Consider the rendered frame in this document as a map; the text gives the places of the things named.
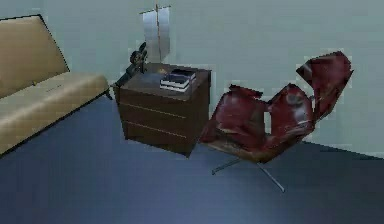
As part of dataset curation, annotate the dark book with white pages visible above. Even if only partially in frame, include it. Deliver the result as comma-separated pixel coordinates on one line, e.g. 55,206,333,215
170,68,197,82
159,73,191,93

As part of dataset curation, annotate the dark red lounge chair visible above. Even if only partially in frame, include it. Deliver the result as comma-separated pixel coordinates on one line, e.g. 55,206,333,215
199,50,354,194

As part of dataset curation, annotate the black figurine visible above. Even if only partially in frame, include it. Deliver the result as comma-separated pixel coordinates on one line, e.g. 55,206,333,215
114,41,149,88

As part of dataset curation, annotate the tan sofa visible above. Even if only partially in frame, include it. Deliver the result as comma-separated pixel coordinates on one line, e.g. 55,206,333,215
0,14,113,158

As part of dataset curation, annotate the dark brown chest of drawers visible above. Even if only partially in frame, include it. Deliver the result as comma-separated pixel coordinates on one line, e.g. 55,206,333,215
113,62,213,158

